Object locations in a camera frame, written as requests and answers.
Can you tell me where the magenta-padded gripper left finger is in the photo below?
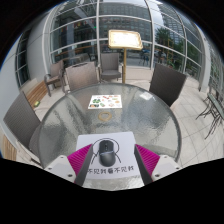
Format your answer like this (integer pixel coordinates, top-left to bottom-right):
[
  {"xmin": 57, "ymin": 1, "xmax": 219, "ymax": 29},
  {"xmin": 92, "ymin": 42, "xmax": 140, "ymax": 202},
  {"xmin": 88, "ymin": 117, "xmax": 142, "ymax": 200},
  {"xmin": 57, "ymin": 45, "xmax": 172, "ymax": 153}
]
[{"xmin": 44, "ymin": 143, "xmax": 94, "ymax": 186}]

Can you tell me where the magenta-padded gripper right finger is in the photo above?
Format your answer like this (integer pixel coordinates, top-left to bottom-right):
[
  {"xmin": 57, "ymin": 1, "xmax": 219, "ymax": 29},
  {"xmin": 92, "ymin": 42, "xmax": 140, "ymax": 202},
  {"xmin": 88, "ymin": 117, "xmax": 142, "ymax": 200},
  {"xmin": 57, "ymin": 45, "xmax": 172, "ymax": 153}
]
[{"xmin": 133, "ymin": 143, "xmax": 183, "ymax": 185}]

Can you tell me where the black computer mouse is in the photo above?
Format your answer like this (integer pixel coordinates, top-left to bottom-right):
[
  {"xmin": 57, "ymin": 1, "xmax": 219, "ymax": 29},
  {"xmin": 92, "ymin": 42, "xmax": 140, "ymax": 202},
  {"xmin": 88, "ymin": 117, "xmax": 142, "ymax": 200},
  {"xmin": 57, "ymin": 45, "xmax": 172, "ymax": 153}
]
[{"xmin": 98, "ymin": 139, "xmax": 118, "ymax": 168}]

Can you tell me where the white printed mouse pad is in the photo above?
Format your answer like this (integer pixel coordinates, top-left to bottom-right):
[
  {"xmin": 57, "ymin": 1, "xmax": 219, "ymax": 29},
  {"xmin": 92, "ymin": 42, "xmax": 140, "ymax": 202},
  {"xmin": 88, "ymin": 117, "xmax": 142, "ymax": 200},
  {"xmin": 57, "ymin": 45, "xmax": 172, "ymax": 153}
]
[{"xmin": 75, "ymin": 131, "xmax": 141, "ymax": 181}]

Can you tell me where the dark wicker chair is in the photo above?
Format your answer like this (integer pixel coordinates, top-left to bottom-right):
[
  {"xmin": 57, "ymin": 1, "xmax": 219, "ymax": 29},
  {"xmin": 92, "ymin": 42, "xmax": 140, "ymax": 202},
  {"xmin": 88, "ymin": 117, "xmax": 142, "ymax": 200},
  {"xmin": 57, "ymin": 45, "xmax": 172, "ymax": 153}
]
[
  {"xmin": 148, "ymin": 63, "xmax": 188, "ymax": 108},
  {"xmin": 3, "ymin": 90, "xmax": 43, "ymax": 158}
]

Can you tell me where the colourful printed menu card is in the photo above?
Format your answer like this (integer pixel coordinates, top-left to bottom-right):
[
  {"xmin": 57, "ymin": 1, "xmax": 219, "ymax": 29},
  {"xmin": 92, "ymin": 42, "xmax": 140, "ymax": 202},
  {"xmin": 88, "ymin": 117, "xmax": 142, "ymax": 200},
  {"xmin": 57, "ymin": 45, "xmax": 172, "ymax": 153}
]
[{"xmin": 87, "ymin": 94, "xmax": 123, "ymax": 110}]

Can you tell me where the green metal garden table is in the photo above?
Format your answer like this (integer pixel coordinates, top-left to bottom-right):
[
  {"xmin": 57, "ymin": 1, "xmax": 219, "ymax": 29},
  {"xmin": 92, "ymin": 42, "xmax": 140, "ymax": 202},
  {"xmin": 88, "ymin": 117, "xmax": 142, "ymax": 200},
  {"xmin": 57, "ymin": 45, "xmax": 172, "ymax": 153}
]
[{"xmin": 196, "ymin": 88, "xmax": 224, "ymax": 139}]

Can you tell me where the grey-brown wicker armchair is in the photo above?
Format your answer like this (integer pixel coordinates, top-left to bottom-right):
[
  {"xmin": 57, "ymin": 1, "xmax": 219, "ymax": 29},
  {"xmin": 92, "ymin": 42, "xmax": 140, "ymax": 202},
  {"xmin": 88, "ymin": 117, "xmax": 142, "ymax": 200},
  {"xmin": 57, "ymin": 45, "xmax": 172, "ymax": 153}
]
[
  {"xmin": 44, "ymin": 59, "xmax": 65, "ymax": 98},
  {"xmin": 63, "ymin": 61, "xmax": 100, "ymax": 94},
  {"xmin": 99, "ymin": 52, "xmax": 124, "ymax": 83}
]

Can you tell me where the gold-framed menu stand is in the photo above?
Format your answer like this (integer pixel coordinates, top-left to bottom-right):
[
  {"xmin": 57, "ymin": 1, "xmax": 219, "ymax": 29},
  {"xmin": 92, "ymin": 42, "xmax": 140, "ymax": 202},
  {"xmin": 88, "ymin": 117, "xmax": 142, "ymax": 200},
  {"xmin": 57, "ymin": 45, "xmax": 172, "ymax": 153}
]
[{"xmin": 107, "ymin": 29, "xmax": 144, "ymax": 84}]

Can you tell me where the yellowish ring coaster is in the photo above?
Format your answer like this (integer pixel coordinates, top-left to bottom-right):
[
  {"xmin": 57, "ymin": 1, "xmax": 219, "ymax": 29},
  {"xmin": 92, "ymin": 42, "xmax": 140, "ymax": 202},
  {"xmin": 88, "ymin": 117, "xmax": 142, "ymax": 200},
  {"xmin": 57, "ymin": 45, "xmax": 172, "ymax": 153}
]
[{"xmin": 97, "ymin": 111, "xmax": 113, "ymax": 122}]

